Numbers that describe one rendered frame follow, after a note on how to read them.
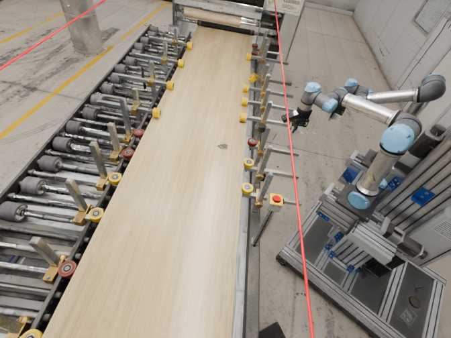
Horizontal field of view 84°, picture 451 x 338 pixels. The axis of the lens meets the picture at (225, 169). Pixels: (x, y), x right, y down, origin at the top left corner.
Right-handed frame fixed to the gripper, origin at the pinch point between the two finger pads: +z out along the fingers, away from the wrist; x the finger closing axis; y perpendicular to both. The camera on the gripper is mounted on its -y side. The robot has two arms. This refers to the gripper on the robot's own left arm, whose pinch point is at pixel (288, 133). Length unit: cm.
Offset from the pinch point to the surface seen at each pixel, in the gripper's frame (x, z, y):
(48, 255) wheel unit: -55, 32, -134
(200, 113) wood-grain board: 70, 38, -49
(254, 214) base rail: -25, 57, -16
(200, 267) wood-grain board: -66, 37, -61
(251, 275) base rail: -67, 57, -28
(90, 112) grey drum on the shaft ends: 75, 44, -141
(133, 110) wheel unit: 64, 33, -104
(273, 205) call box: -49, 6, -23
